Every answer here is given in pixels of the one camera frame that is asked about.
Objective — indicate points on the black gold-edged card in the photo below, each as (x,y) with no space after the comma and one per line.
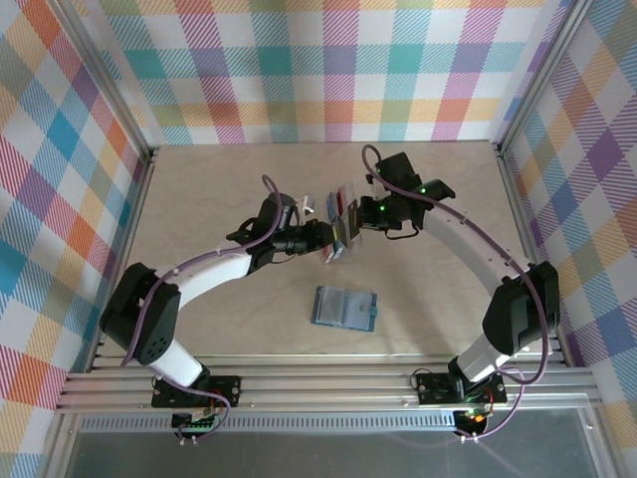
(351,234)

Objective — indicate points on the clear acrylic card stand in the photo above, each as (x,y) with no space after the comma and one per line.
(352,189)

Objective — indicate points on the teal card holder wallet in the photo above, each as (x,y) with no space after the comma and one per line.
(356,309)

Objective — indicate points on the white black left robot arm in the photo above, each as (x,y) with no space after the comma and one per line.
(214,271)

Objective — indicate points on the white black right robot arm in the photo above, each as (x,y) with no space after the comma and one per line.
(468,239)

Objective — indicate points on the blue plastic card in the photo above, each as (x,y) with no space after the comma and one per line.
(331,206)
(338,254)

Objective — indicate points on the red plastic card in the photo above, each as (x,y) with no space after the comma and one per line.
(328,255)
(341,199)

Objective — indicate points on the green terminal controller board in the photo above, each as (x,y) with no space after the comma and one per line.
(199,425)

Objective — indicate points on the grey metal base panel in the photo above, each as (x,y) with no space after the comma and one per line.
(323,455)

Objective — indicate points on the orange connector controller board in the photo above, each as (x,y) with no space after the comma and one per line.
(473,417)

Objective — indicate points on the aluminium table side rail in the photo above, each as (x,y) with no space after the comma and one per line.
(133,224)
(517,209)

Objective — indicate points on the aluminium frame cross rail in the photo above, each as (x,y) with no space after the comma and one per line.
(323,386)

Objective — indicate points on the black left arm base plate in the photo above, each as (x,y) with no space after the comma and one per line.
(226,388)

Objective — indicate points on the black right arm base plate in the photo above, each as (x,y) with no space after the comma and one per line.
(433,391)

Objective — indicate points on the aluminium frame post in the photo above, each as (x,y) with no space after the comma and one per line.
(538,74)
(105,74)

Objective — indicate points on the aluminium frame leg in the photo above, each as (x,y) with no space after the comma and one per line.
(57,448)
(599,443)

